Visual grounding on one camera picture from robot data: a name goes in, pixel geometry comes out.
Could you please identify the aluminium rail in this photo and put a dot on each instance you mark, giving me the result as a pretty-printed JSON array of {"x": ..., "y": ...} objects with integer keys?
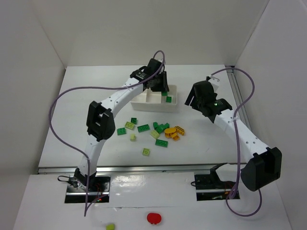
[
  {"x": 239, "y": 98},
  {"x": 131, "y": 169}
]

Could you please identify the yellow black striped lego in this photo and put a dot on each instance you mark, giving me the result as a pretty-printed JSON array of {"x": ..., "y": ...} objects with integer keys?
[{"x": 180, "y": 130}]

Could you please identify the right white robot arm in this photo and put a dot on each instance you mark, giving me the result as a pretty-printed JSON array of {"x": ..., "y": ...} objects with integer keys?
[{"x": 263, "y": 164}]

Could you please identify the aluminium rail right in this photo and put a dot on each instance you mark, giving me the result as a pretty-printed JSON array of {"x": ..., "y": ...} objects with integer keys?
[{"x": 239, "y": 98}]

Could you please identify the lime lego on front shelf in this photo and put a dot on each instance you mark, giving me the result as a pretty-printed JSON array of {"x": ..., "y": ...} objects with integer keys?
[{"x": 110, "y": 226}]

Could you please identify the light green lego 2x2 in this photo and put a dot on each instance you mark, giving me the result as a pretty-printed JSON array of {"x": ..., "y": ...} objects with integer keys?
[
  {"x": 145, "y": 152},
  {"x": 129, "y": 125}
]

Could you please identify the dark green lego arch piece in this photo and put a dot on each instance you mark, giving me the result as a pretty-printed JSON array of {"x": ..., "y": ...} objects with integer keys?
[{"x": 165, "y": 126}]

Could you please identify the white three-compartment container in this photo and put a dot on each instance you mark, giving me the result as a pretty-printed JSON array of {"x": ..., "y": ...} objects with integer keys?
[{"x": 150, "y": 101}]

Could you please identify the dark green lego 2x2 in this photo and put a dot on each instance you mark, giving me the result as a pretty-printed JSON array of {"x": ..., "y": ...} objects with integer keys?
[
  {"x": 121, "y": 131},
  {"x": 169, "y": 99}
]

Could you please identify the yellow oval lego plate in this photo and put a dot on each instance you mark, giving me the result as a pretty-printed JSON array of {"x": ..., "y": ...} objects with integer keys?
[{"x": 170, "y": 130}]

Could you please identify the aluminium rail front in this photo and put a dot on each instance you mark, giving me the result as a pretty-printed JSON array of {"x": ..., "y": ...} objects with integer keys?
[{"x": 131, "y": 169}]

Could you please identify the dark green lego cluster piece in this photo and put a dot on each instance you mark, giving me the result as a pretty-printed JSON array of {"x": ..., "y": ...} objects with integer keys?
[{"x": 159, "y": 128}]

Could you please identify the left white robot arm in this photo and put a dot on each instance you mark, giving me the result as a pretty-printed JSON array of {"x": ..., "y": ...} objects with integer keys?
[{"x": 100, "y": 119}]

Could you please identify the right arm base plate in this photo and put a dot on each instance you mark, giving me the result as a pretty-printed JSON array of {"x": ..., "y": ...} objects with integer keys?
[{"x": 210, "y": 186}]

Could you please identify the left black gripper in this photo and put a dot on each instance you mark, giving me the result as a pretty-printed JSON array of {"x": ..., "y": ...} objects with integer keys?
[{"x": 159, "y": 84}]

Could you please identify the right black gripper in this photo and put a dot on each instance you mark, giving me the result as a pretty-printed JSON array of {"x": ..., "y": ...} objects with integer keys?
[{"x": 194, "y": 96}]

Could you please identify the dark green lego 2x3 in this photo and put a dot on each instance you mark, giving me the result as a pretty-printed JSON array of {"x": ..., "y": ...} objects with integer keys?
[
  {"x": 161, "y": 143},
  {"x": 143, "y": 128}
]

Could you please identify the dark green lego small square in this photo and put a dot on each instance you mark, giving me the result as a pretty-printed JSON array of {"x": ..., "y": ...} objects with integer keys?
[{"x": 133, "y": 120}]

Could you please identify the light green lego 2x2 front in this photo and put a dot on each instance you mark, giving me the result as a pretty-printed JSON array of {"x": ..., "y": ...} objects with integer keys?
[{"x": 145, "y": 152}]

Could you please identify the red round lego piece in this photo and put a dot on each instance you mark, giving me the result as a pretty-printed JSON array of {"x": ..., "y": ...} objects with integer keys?
[{"x": 154, "y": 218}]

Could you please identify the yellow lego small brick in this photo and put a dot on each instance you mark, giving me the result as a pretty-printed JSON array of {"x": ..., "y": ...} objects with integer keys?
[{"x": 173, "y": 136}]

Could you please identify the light green lego small cube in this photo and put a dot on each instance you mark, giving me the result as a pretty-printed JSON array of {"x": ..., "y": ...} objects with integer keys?
[{"x": 132, "y": 137}]

